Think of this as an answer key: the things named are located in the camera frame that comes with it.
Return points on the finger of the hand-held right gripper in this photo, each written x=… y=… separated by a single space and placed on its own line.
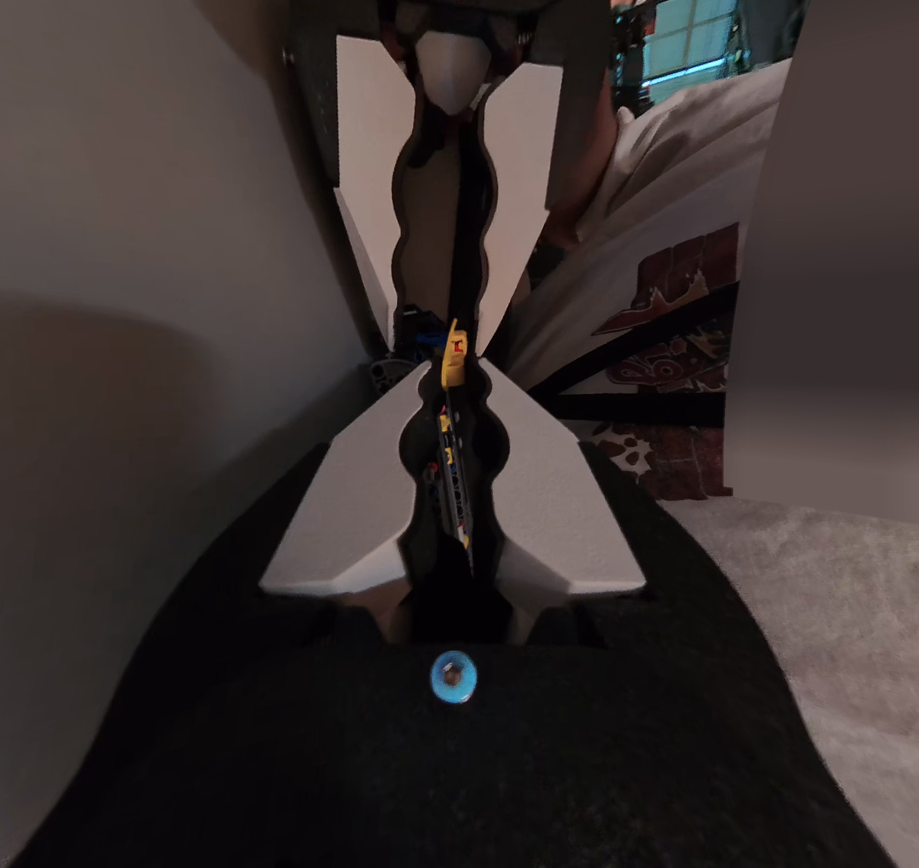
x=366 y=164
x=524 y=164

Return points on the lego car chassis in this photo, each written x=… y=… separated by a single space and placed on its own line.
x=452 y=480

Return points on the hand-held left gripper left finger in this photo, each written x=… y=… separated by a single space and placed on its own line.
x=344 y=516

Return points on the yellow lego panel piece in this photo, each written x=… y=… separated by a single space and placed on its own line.
x=454 y=358

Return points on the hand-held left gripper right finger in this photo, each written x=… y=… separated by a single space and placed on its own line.
x=560 y=516

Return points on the person's right forearm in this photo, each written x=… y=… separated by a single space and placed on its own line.
x=581 y=164

